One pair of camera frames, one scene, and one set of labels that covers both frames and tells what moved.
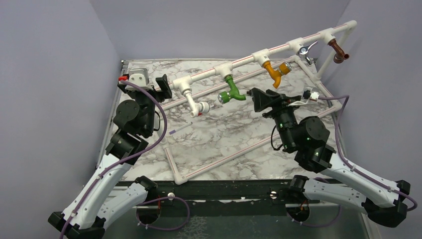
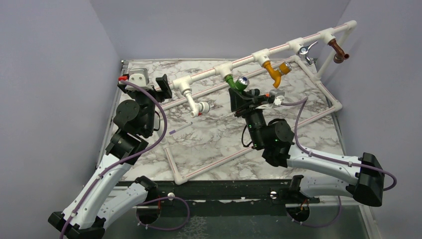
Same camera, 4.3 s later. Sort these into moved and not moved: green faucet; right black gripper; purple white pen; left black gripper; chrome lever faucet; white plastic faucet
Moved: green faucet; right black gripper
Not moved: white plastic faucet; left black gripper; purple white pen; chrome lever faucet
